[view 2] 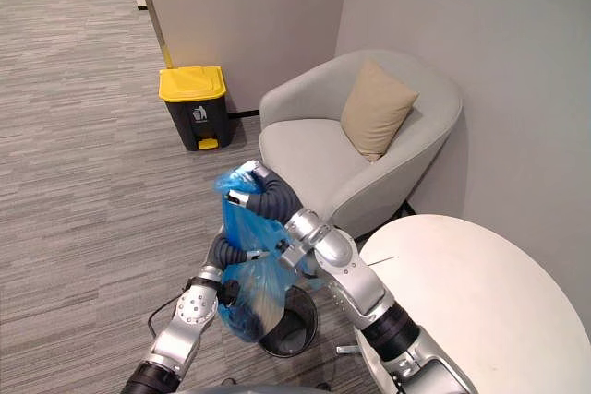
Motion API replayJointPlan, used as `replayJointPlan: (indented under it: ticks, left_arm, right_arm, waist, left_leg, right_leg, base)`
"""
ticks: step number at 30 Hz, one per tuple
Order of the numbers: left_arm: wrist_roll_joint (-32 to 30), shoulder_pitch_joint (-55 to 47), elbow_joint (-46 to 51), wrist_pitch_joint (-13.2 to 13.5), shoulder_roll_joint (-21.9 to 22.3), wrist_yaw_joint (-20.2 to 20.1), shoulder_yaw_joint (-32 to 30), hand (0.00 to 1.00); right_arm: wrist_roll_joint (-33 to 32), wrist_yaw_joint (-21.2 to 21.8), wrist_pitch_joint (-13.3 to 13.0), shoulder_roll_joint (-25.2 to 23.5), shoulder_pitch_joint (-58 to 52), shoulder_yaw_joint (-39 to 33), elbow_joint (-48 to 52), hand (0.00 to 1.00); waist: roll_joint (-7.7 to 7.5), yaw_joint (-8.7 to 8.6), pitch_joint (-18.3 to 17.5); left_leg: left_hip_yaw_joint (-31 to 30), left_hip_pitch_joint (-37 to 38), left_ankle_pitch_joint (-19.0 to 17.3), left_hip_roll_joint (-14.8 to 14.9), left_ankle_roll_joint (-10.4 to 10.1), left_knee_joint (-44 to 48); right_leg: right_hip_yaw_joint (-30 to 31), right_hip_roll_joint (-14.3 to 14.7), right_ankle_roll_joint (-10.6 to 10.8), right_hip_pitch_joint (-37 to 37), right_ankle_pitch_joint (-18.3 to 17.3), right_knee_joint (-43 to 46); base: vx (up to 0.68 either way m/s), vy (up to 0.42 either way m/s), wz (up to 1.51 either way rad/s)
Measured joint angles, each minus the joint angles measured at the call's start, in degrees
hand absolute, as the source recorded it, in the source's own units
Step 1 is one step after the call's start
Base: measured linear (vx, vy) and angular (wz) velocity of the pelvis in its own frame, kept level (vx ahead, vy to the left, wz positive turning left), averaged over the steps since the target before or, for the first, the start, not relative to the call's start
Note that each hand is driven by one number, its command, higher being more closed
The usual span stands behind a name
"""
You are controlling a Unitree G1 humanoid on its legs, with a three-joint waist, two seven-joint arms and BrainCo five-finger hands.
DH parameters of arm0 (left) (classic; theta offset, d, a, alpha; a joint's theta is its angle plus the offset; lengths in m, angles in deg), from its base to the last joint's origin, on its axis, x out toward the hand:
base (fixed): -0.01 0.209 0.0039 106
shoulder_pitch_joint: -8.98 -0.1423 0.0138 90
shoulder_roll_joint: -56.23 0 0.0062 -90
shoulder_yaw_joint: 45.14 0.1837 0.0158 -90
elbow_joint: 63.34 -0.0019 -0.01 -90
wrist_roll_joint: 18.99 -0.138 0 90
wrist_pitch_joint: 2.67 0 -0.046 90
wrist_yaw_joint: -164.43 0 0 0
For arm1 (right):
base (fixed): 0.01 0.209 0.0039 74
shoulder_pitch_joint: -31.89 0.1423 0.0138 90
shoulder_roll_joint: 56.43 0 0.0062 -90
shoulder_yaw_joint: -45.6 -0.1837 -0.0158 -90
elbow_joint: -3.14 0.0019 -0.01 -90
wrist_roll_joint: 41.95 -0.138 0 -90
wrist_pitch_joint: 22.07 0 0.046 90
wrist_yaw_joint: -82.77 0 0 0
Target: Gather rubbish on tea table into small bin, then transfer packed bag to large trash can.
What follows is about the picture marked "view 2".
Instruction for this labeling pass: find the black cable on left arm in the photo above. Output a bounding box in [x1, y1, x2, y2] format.
[147, 276, 194, 336]

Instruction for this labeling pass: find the small black mesh bin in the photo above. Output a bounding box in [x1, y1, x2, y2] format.
[256, 286, 320, 359]

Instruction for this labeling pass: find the beige cushion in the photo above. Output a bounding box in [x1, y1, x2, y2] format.
[340, 59, 420, 163]

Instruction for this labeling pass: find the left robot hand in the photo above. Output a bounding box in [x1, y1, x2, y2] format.
[205, 231, 270, 275]

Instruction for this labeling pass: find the light grey armchair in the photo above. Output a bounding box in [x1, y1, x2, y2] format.
[258, 48, 464, 238]

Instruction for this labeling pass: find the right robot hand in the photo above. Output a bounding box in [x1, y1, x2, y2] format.
[226, 161, 304, 221]

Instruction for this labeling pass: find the round white table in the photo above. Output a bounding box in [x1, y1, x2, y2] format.
[355, 214, 591, 394]

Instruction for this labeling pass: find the blue plastic trash bag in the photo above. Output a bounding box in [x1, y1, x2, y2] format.
[211, 161, 327, 344]

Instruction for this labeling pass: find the black trash can yellow lid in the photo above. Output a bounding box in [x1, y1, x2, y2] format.
[158, 66, 228, 152]

